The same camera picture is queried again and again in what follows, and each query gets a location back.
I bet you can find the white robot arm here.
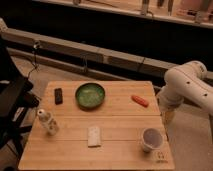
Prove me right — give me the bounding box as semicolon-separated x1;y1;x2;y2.
156;61;213;125

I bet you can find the white plastic bottle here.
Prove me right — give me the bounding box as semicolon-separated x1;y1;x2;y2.
37;109;59;136

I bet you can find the white paper cup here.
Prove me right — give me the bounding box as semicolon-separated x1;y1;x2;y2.
141;128;163;153

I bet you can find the orange carrot toy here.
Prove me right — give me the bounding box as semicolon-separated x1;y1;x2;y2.
131;95;149;107

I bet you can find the green ceramic bowl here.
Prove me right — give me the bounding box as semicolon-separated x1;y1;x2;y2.
75;82;105;110

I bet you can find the black rectangular remote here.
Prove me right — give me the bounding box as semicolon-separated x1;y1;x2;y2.
54;88;63;105

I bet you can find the black chair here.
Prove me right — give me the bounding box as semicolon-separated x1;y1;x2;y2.
0;36;39;156

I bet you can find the black hanging cable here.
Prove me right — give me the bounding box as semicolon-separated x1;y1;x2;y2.
26;40;42;81

